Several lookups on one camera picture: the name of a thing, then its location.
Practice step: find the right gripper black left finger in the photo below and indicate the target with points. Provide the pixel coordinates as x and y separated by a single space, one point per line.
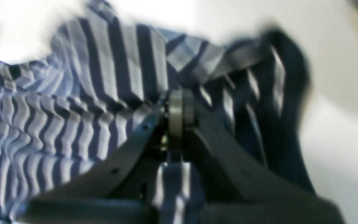
126 187

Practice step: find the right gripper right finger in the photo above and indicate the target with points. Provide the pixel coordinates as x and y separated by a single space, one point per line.
237 188

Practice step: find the navy white striped t-shirt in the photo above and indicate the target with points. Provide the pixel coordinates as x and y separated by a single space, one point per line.
65 113

